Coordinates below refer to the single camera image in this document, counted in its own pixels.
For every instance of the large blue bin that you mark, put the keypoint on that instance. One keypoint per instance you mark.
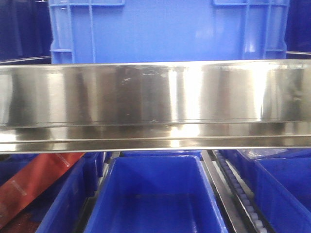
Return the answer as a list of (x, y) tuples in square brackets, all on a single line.
[(135, 31)]

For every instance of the lower rear middle blue bin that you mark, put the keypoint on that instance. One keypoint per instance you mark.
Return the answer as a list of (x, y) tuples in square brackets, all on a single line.
[(196, 153)]

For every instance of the clear plastic bag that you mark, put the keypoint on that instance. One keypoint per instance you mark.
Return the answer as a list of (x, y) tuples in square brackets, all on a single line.
[(260, 153)]

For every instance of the steel shelf front beam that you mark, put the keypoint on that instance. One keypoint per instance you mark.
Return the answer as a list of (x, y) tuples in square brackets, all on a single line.
[(143, 106)]

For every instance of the lower left blue bin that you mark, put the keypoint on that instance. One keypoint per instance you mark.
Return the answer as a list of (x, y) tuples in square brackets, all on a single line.
[(58, 208)]

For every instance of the lower right blue bin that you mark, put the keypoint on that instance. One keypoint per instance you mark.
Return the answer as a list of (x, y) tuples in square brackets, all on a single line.
[(283, 193)]

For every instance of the lower roller track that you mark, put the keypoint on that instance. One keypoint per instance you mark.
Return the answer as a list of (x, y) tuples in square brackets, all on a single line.
[(244, 204)]

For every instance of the red package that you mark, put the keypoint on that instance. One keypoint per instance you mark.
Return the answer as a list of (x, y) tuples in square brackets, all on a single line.
[(31, 181)]

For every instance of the lower steel divider rail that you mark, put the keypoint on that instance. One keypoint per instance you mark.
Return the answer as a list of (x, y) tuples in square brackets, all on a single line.
[(224, 196)]

